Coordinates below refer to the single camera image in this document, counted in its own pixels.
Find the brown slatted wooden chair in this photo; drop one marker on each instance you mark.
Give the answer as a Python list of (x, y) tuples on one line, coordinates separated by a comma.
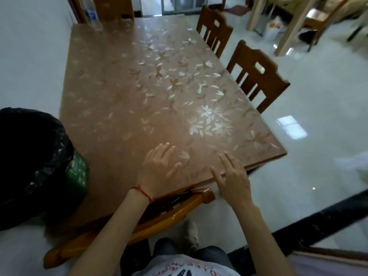
[(214, 28), (264, 80)]

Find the person's right forearm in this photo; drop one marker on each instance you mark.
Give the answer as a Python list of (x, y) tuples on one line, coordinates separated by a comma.
[(261, 241)]

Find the glossy orange wooden chair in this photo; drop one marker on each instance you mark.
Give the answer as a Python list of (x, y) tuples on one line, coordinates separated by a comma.
[(184, 208)]

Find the clear plastic water bottle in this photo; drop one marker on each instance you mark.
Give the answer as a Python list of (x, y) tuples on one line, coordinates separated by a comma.
[(91, 15)]

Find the person's left forearm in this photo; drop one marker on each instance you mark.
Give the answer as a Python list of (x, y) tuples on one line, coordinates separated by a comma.
[(112, 238)]

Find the person's right thumb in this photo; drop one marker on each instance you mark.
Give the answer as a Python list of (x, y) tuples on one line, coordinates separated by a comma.
[(216, 175)]

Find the black trash bag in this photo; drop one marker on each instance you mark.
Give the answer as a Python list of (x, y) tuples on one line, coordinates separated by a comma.
[(28, 163)]

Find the person's beige shoe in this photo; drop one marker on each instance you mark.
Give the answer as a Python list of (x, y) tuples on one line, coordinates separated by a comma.
[(191, 234)]

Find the light wooden table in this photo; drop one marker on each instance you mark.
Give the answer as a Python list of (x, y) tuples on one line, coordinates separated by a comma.
[(293, 28)]

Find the person's white printed shirt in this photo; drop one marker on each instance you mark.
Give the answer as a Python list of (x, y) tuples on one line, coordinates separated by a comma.
[(187, 267)]

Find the light wooden chair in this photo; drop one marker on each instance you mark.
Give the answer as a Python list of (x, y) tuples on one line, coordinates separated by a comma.
[(316, 20)]

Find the person's right hand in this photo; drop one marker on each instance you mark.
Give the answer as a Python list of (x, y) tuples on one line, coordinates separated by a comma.
[(234, 185)]

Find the person's dark trousers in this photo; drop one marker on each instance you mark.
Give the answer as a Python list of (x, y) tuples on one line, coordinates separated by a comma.
[(166, 250)]

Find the person's left thumb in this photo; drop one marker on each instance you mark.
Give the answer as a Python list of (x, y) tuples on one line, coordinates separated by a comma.
[(174, 169)]

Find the person's left hand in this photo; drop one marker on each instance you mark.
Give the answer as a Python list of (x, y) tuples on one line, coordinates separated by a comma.
[(155, 172)]

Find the floral clear table cover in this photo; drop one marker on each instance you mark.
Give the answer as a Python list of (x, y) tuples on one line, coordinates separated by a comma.
[(138, 106)]

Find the dark red floor mat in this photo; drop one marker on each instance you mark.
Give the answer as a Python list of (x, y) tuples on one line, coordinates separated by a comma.
[(240, 10)]

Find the white plastic bag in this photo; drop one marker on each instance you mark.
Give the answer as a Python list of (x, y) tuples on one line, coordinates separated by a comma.
[(272, 30)]

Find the green trash bin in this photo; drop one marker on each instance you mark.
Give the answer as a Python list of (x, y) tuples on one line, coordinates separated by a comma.
[(77, 175)]

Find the black shoe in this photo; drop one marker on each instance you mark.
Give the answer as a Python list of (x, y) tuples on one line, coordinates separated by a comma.
[(307, 36)]

